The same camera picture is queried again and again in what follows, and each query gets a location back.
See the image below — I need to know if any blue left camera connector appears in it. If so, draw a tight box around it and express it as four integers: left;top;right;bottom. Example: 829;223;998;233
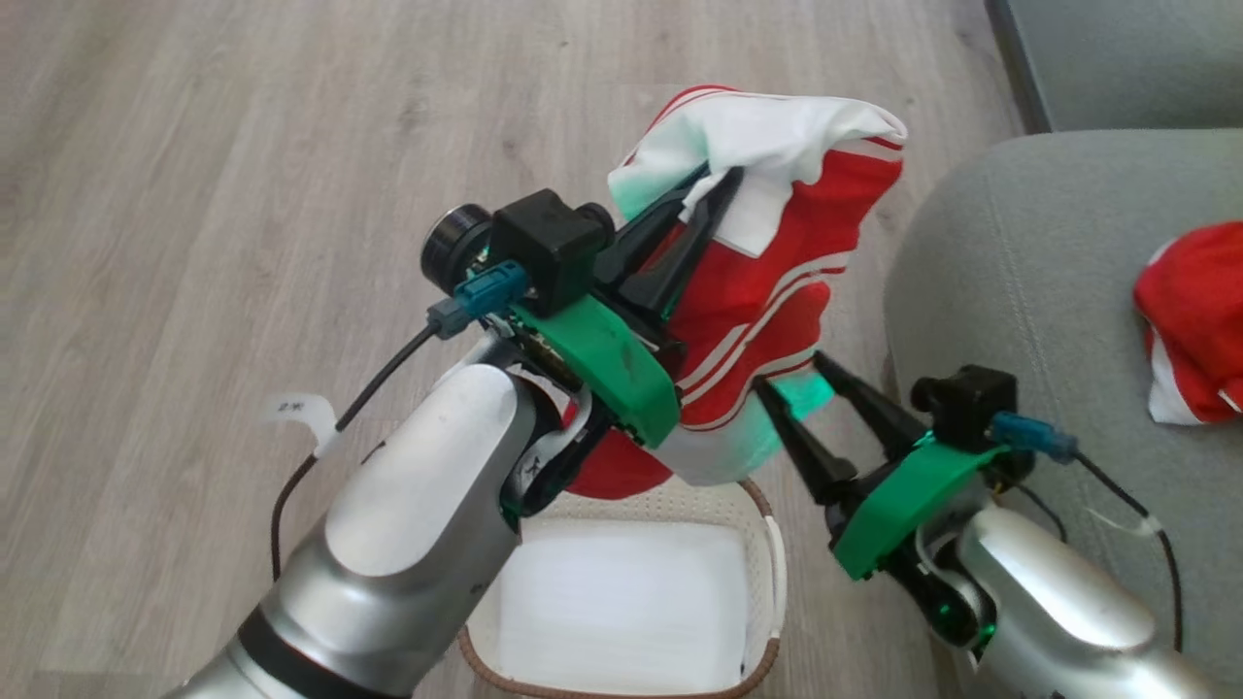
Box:
427;259;531;340

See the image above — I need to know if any red and white garment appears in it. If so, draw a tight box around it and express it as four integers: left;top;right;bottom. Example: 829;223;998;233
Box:
1133;221;1243;426

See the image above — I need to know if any white cable tag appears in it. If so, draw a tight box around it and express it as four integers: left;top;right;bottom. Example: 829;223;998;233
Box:
260;395;338;458

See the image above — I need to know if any white brown-rimmed laundry basket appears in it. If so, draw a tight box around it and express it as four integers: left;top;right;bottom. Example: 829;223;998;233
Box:
456;476;789;699

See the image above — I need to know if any red white striped garment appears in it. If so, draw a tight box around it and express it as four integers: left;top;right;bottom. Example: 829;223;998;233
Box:
563;84;909;501

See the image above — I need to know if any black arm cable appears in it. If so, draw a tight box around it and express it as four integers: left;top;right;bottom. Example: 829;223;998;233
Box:
1068;451;1184;653
270;323;440;583

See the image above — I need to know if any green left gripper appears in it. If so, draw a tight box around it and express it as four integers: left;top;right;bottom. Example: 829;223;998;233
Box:
507;169;746;449

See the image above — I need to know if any grey fabric sofa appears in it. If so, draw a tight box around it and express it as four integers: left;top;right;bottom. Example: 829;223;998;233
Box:
884;0;1243;699

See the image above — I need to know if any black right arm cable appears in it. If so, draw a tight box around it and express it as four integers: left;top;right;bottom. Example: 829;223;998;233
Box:
1068;451;1184;653

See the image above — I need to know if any blue right camera connector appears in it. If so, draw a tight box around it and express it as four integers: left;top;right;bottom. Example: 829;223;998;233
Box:
991;412;1080;464

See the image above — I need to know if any blue camera connector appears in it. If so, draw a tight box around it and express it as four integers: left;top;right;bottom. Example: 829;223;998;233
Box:
991;412;1080;464
427;259;531;340

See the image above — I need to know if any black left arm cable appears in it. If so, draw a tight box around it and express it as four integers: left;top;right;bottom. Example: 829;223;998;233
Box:
270;323;440;583

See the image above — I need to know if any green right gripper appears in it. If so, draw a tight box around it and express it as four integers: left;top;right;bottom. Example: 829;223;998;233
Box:
755;350;1011;582

